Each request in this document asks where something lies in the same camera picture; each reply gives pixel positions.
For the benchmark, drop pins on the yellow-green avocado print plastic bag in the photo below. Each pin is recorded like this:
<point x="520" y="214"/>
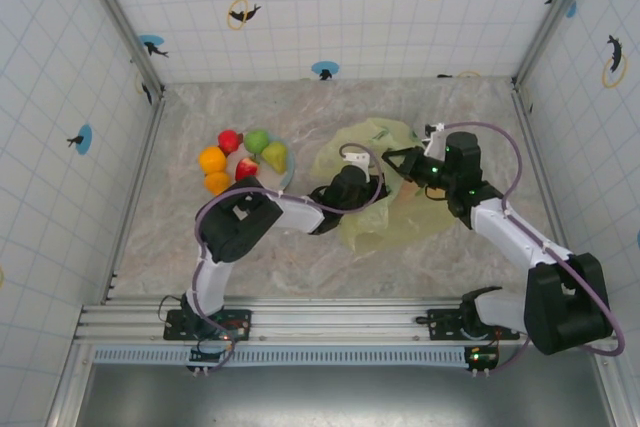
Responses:
<point x="370" y="232"/>

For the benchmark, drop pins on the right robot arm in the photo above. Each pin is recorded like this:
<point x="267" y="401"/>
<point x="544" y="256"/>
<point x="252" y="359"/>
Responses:
<point x="520" y="237"/>

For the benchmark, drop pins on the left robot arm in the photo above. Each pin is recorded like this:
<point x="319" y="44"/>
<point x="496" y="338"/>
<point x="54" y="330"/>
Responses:
<point x="295" y="212"/>

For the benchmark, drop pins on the pale round plate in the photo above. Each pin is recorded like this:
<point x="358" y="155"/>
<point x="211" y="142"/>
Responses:
<point x="281" y="179"/>

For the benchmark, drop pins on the green pear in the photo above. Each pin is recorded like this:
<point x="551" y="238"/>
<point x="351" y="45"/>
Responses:
<point x="275" y="153"/>

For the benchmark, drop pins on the green apple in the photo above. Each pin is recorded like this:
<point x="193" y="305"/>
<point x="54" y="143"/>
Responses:
<point x="256" y="141"/>

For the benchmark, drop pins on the red strawberry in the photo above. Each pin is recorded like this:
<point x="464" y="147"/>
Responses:
<point x="246" y="169"/>

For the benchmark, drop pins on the red apple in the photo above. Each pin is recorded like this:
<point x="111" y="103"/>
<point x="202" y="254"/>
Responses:
<point x="229" y="142"/>

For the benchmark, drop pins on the small yellow-orange citrus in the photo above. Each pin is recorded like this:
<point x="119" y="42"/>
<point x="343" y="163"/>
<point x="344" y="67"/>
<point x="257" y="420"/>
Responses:
<point x="216" y="182"/>

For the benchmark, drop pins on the large orange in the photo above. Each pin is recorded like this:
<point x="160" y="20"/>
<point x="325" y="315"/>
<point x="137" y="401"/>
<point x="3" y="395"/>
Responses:
<point x="211" y="159"/>

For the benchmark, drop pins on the small controller board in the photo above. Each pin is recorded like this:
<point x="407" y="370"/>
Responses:
<point x="207" y="354"/>
<point x="481" y="358"/>

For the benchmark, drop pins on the grey metal panel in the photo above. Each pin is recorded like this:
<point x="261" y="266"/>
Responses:
<point x="350" y="397"/>

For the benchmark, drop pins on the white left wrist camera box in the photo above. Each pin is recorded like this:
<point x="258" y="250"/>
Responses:
<point x="357" y="159"/>

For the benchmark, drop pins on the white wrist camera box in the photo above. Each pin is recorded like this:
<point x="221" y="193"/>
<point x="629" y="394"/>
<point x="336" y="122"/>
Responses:
<point x="434" y="144"/>
<point x="357" y="159"/>

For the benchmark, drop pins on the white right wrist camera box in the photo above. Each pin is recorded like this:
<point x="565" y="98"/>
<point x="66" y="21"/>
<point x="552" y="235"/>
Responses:
<point x="434" y="144"/>

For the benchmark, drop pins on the aluminium side rail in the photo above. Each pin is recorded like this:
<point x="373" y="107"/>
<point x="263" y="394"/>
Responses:
<point x="142" y="167"/>
<point x="537" y="162"/>

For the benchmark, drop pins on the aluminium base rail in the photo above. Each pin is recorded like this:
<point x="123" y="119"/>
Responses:
<point x="325" y="322"/>

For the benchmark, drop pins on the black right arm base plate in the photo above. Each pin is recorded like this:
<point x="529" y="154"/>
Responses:
<point x="440" y="322"/>

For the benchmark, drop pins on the aluminium frame post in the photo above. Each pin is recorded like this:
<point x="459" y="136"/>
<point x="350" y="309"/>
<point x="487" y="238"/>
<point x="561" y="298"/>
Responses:
<point x="120" y="17"/>
<point x="555" y="12"/>

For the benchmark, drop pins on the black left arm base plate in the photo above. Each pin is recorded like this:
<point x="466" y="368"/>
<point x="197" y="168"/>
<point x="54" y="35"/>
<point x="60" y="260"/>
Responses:
<point x="240" y="319"/>

